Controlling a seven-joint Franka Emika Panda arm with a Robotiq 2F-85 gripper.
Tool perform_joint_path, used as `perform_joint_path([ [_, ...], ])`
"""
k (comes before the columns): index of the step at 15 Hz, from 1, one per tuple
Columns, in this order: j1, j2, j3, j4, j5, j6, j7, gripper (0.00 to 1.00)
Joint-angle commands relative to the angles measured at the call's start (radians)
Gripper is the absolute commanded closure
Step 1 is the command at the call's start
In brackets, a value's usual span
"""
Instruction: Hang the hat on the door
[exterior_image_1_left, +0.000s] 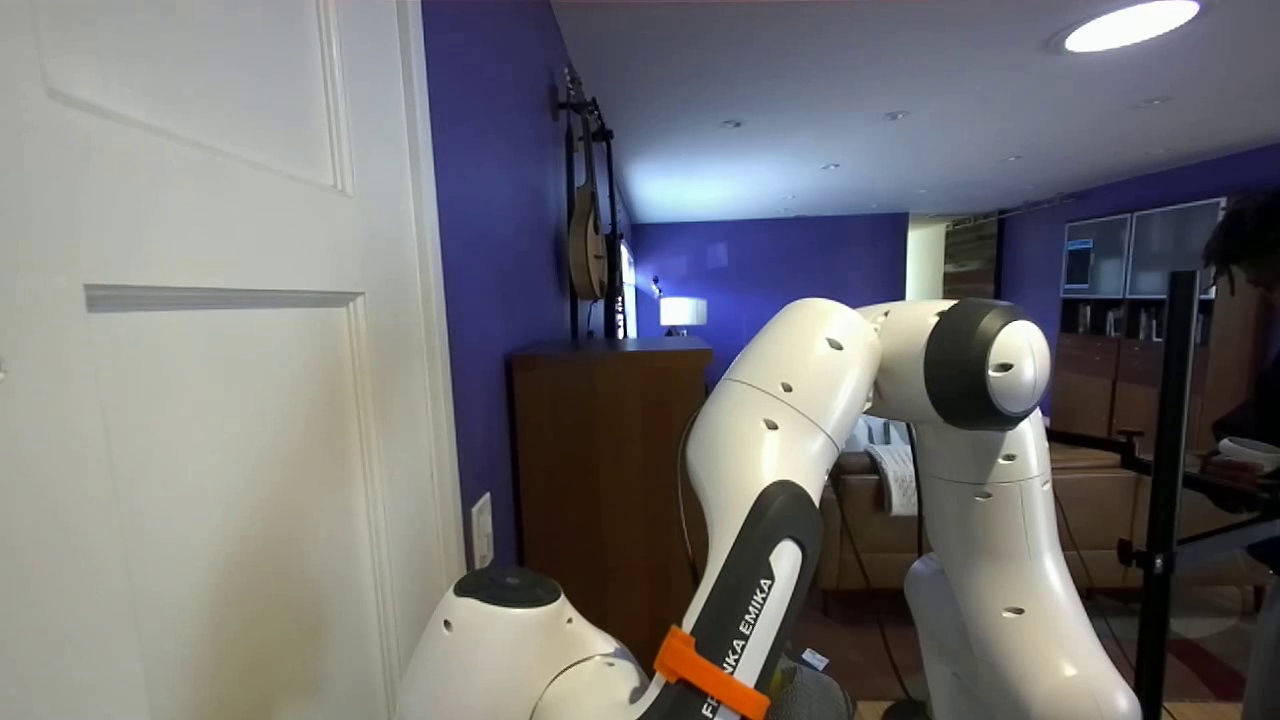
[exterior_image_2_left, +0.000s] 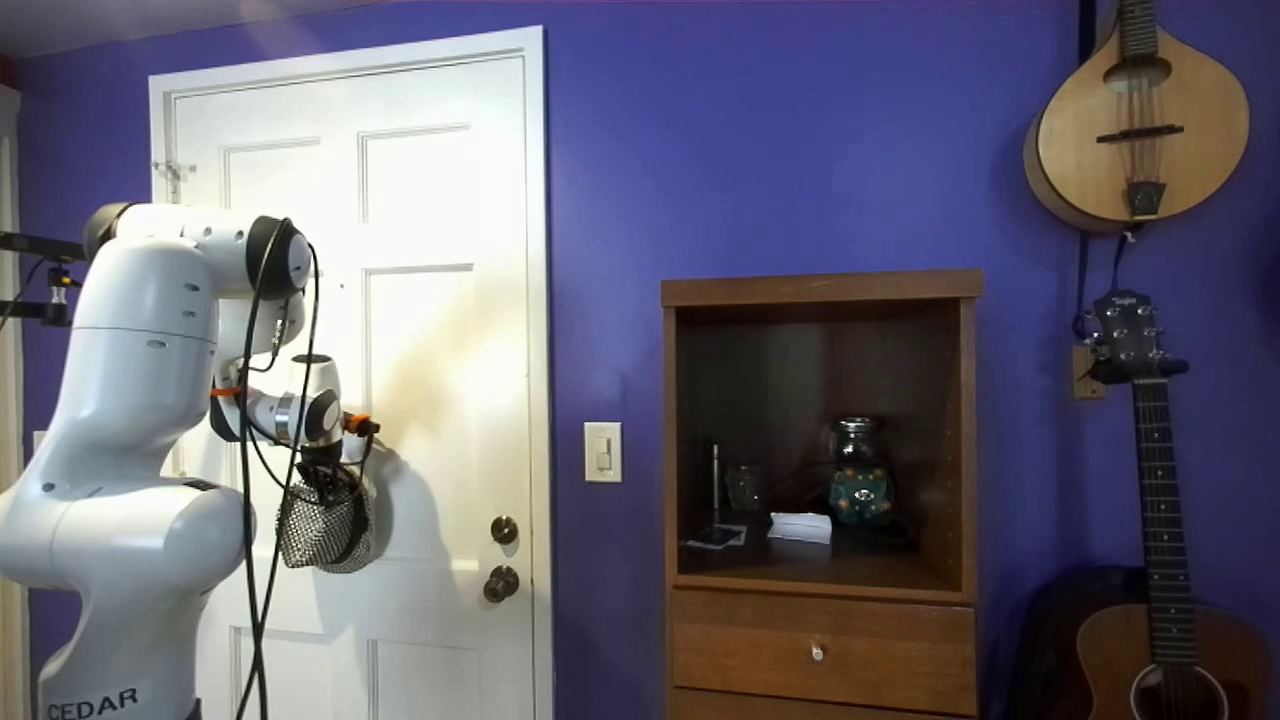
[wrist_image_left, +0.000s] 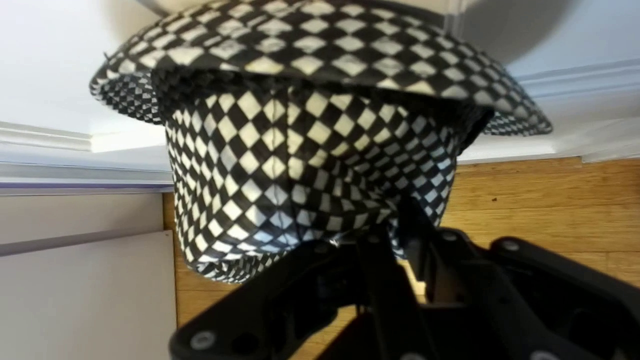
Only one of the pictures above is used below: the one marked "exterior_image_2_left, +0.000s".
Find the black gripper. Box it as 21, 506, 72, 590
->
293, 437, 358, 507

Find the black white checkered hat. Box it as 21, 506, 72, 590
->
271, 441, 400, 579

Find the dark round door knob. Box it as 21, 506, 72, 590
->
479, 560, 524, 609

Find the white panelled door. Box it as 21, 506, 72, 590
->
143, 23, 555, 720

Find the metal door hook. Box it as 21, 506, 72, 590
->
147, 157, 205, 193

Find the black tripod stand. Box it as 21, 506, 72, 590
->
0, 230, 97, 334

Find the small metal stand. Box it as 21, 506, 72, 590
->
679, 441, 753, 553

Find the dark drinking glass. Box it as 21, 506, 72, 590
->
726, 462, 768, 542

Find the white folded object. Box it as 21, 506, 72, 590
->
765, 506, 840, 547

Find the brown wooden cabinet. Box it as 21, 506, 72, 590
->
660, 268, 986, 720

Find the dark patterned vase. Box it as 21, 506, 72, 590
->
823, 411, 901, 542

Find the tan guitar tag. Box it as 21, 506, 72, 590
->
1067, 339, 1110, 404

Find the acoustic guitar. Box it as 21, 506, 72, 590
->
1008, 288, 1272, 720

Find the wooden mandolin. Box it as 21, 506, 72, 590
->
1020, 0, 1255, 242

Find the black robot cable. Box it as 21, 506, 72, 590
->
229, 216, 385, 720

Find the white light switch plate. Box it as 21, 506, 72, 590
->
581, 417, 628, 489

